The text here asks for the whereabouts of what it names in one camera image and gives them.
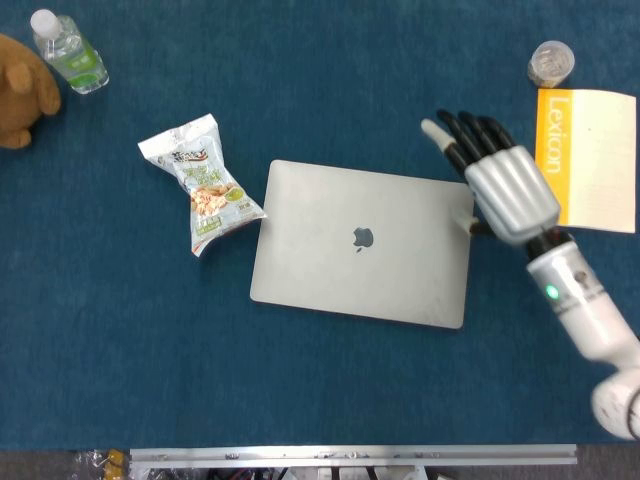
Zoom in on clear green-label water bottle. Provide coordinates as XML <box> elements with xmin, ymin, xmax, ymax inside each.
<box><xmin>29</xmin><ymin>8</ymin><xmax>110</xmax><ymax>96</ymax></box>

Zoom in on yellow white Lexicon booklet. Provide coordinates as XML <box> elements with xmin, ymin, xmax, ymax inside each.
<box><xmin>533</xmin><ymin>87</ymin><xmax>638</xmax><ymax>234</ymax></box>

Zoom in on clear plastic bag yellow parts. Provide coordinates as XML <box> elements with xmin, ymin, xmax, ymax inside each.
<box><xmin>69</xmin><ymin>448</ymin><xmax>132</xmax><ymax>480</ymax></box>

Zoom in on white peanut snack bag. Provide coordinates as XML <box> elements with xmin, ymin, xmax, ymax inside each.
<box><xmin>137</xmin><ymin>113</ymin><xmax>268</xmax><ymax>258</ymax></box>

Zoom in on clear lidded plastic jar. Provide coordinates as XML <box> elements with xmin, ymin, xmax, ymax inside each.
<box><xmin>526</xmin><ymin>40</ymin><xmax>576</xmax><ymax>90</ymax></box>

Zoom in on blue felt table cloth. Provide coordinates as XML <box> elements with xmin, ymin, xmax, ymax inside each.
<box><xmin>0</xmin><ymin>0</ymin><xmax>640</xmax><ymax>451</ymax></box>

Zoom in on aluminium profile rail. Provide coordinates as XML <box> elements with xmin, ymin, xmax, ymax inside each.
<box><xmin>128</xmin><ymin>443</ymin><xmax>579</xmax><ymax>471</ymax></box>

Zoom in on silver Apple laptop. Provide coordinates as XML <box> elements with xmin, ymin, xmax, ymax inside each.
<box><xmin>249</xmin><ymin>159</ymin><xmax>475</xmax><ymax>331</ymax></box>

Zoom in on brown plush toy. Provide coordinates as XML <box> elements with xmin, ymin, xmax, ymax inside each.
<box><xmin>0</xmin><ymin>33</ymin><xmax>63</xmax><ymax>150</ymax></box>

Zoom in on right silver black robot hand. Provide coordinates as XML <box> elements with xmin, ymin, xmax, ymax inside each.
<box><xmin>420</xmin><ymin>108</ymin><xmax>561</xmax><ymax>247</ymax></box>

